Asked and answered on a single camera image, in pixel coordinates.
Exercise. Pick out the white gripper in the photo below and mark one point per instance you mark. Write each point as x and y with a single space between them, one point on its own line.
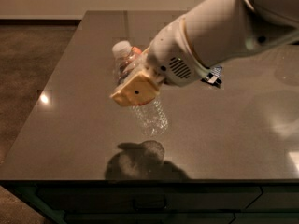
170 54

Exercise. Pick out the clear plastic water bottle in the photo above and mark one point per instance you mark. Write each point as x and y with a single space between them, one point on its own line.
138 88

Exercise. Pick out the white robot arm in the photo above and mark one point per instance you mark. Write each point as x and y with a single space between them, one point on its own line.
213 33

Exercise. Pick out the red apple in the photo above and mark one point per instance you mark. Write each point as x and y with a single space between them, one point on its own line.
136 50

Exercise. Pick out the blue snack packet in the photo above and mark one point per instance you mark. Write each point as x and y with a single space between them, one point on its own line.
213 78

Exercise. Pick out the dark cabinet drawer front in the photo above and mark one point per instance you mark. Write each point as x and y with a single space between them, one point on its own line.
101 200

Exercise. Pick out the black drawer handle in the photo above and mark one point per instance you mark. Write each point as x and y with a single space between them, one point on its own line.
147 205

